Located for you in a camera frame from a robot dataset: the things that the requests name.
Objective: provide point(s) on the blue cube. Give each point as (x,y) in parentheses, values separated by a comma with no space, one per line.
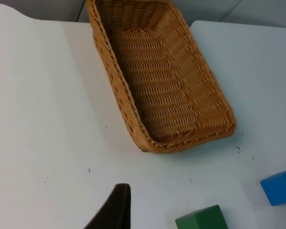
(280,187)

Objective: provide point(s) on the pale brown wicker basket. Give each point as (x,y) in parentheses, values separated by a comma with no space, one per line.
(157,90)

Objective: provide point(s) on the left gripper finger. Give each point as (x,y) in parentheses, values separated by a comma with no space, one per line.
(116,210)

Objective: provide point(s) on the green block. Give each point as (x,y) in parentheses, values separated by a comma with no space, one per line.
(201,218)

